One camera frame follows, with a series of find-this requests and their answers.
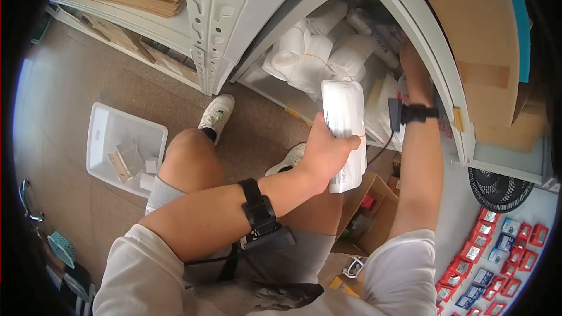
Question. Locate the black round fan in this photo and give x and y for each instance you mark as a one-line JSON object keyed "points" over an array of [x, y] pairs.
{"points": [[498, 188]]}

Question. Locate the person's left fingers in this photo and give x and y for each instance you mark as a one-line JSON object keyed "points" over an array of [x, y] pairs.
{"points": [[325, 123]]}

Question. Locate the person's left hand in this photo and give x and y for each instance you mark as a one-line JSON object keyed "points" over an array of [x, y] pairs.
{"points": [[322, 162]]}

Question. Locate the large brown cardboard box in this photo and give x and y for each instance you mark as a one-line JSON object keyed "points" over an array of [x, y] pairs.
{"points": [[474, 30]]}

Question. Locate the white plastic bin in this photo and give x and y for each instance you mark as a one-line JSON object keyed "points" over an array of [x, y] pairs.
{"points": [[109, 127]]}

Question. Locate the group of red and blue boxes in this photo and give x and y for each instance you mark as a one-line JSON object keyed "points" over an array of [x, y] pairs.
{"points": [[483, 263]]}

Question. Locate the person's body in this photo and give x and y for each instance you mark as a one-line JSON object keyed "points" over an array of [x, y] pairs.
{"points": [[140, 281]]}

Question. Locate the tan folded cardboard piece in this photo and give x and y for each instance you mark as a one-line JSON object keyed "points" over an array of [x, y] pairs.
{"points": [[125, 160]]}

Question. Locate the flat brown cartons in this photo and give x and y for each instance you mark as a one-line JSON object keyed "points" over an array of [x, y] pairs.
{"points": [[114, 35]]}

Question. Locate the open brown cardboard box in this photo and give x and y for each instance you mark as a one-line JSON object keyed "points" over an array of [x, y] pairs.
{"points": [[377, 219]]}

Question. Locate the black wrist band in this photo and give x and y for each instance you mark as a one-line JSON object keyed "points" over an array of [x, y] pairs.
{"points": [[417, 113], [259, 210]]}

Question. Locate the person's left thumb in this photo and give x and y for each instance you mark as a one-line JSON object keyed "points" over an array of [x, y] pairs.
{"points": [[347, 143]]}

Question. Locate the flat clear plastic bags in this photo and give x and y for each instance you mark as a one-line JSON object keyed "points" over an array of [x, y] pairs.
{"points": [[386, 94]]}

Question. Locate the white metal shelf rack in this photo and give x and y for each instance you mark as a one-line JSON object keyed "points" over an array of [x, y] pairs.
{"points": [[210, 8]]}

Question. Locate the pile of white bag rolls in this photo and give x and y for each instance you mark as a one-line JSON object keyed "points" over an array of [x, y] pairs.
{"points": [[307, 57]]}

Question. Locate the yellow shelf tag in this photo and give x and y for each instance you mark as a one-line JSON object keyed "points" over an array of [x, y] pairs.
{"points": [[458, 119]]}

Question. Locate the person's legs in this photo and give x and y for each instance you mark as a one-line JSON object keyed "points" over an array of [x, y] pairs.
{"points": [[189, 158]]}

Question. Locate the person's right hand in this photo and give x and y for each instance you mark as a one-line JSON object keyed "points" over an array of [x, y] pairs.
{"points": [[416, 79]]}

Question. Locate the metal hook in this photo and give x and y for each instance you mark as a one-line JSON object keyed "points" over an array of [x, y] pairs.
{"points": [[26, 204]]}

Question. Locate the white packet bundle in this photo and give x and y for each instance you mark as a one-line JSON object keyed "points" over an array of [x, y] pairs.
{"points": [[344, 105]]}

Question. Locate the small white card piece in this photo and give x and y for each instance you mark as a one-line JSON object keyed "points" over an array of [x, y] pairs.
{"points": [[151, 165], [147, 181]]}

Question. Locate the teal plastic basket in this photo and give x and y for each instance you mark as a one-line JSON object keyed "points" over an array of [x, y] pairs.
{"points": [[61, 249]]}

